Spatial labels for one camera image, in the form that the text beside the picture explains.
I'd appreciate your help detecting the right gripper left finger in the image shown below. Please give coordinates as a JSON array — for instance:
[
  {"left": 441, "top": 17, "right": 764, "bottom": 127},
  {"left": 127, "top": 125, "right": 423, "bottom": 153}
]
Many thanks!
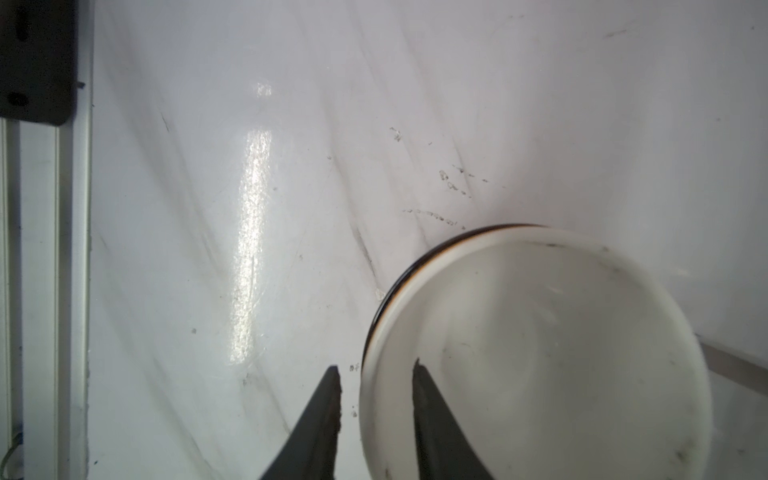
[{"left": 261, "top": 366, "right": 342, "bottom": 480}]

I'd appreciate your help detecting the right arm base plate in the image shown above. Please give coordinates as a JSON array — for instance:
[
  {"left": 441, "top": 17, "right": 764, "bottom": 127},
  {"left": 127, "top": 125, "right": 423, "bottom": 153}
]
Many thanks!
[{"left": 1, "top": 0, "right": 77, "bottom": 127}]

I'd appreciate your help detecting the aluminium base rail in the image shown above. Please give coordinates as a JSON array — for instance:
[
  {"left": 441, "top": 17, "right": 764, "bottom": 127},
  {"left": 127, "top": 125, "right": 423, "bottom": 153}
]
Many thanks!
[{"left": 1, "top": 1, "right": 94, "bottom": 479}]

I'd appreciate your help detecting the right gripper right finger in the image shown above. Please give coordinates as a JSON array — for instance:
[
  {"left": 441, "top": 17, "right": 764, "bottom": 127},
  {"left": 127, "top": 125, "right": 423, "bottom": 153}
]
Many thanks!
[{"left": 412, "top": 360, "right": 492, "bottom": 479}]

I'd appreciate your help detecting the orange bowl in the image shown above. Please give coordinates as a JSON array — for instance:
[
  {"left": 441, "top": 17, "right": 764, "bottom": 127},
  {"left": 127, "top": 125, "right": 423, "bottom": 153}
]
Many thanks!
[{"left": 359, "top": 224, "right": 713, "bottom": 479}]

